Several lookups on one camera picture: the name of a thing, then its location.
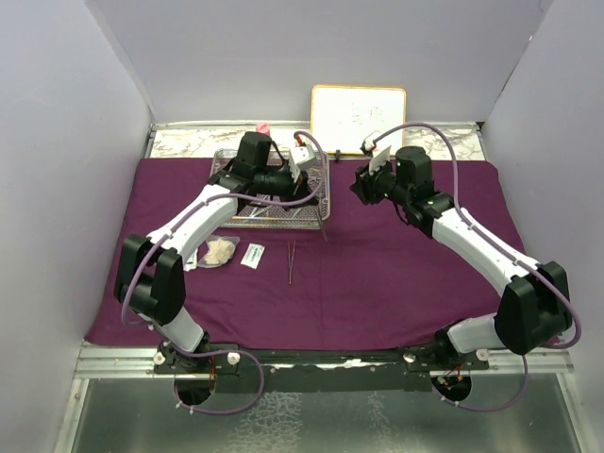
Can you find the white gauze bag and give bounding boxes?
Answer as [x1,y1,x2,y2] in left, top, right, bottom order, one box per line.
[197,235,240,269]

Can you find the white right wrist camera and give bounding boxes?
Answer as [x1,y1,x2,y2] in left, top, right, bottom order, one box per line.
[361,136,391,176]

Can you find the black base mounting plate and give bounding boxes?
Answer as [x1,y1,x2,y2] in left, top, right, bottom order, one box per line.
[153,344,489,394]

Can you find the metal mesh tray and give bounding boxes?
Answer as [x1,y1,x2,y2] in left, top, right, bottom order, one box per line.
[210,148,330,229]

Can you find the white blue label packet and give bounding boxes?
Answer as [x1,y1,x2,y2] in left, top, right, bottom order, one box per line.
[241,243,265,270]

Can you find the aluminium frame rail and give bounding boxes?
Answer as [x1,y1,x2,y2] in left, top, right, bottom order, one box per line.
[75,343,574,378]

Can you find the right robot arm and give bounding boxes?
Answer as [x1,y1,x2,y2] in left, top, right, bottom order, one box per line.
[350,146,573,369]

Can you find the purple cloth wrap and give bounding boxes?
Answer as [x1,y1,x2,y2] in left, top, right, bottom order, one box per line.
[85,158,524,350]

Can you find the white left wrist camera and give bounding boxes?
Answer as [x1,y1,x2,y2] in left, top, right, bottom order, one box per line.
[289,144,317,181]

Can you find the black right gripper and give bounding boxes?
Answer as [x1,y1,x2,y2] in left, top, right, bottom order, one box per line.
[349,153,411,207]

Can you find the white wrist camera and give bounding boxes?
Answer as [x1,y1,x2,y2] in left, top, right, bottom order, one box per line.
[361,136,391,176]
[289,144,317,181]

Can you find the steel tweezers front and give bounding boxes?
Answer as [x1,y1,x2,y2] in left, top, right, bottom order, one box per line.
[288,241,296,285]

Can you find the pink lid spice bottle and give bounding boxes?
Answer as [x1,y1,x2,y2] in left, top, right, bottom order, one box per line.
[256,123,271,136]

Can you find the yellow framed whiteboard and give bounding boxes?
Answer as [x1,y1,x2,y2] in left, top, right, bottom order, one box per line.
[310,85,407,156]

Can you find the steel tweezers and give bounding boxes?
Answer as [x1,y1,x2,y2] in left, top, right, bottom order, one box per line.
[288,241,296,285]
[308,187,330,243]

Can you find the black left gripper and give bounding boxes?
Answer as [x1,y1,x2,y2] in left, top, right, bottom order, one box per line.
[255,164,319,212]

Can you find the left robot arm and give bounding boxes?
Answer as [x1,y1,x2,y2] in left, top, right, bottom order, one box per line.
[113,131,326,374]

